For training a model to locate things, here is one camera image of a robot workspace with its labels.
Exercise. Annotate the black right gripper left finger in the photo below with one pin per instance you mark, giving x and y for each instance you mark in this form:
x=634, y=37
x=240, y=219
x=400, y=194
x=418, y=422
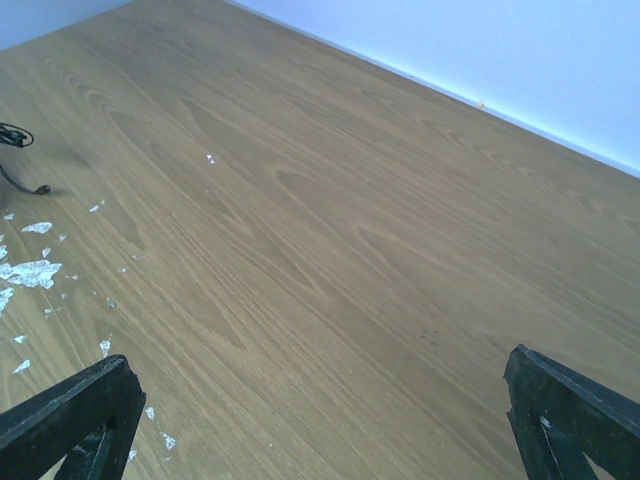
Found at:
x=84, y=424

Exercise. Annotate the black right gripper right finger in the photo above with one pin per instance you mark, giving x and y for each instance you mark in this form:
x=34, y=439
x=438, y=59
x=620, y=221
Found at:
x=564, y=422

